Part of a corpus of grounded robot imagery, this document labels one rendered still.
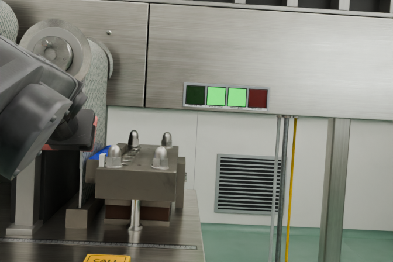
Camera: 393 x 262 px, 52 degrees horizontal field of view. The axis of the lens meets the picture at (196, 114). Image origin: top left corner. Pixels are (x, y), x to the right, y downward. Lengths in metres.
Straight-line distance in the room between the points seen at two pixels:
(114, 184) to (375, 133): 3.26
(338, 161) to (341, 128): 0.11
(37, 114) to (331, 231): 1.37
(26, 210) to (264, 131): 2.89
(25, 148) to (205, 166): 3.41
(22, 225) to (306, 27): 0.89
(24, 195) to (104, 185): 0.16
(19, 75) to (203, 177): 3.43
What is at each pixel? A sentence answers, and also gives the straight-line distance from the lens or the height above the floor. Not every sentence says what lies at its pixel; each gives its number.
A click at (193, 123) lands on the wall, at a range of 3.51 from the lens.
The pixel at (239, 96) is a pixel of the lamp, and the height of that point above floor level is 1.19.
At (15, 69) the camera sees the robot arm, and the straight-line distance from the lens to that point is 0.17.
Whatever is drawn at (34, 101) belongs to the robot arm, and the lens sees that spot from 0.18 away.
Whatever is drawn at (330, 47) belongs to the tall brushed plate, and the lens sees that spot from 1.25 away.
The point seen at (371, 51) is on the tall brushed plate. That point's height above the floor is 1.34.
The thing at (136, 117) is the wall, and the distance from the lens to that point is 3.53.
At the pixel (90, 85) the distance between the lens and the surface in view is 0.91.
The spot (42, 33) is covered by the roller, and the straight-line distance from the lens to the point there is 0.89.
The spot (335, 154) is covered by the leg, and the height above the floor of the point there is 1.01.
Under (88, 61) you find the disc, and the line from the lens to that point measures 0.86.
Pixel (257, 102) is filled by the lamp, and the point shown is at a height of 1.17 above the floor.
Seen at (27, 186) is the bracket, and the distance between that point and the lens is 0.87.
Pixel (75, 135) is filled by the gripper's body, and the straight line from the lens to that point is 0.70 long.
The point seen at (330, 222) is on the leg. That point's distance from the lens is 1.48.
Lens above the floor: 1.19
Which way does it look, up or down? 3 degrees down
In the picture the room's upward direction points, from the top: 3 degrees clockwise
